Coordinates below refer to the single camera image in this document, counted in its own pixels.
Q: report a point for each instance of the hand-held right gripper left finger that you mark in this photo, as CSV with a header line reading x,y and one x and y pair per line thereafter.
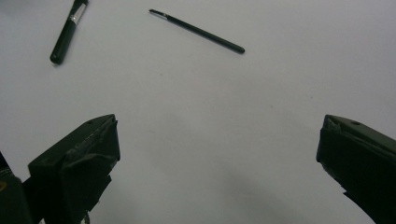
x,y
77,161

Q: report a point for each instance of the thick black makeup brush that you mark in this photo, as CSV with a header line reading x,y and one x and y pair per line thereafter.
x,y
63,39

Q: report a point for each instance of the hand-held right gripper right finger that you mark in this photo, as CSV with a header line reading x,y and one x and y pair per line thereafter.
x,y
361,155

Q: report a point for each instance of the thin black makeup brush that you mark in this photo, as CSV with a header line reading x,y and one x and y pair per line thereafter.
x,y
202,32

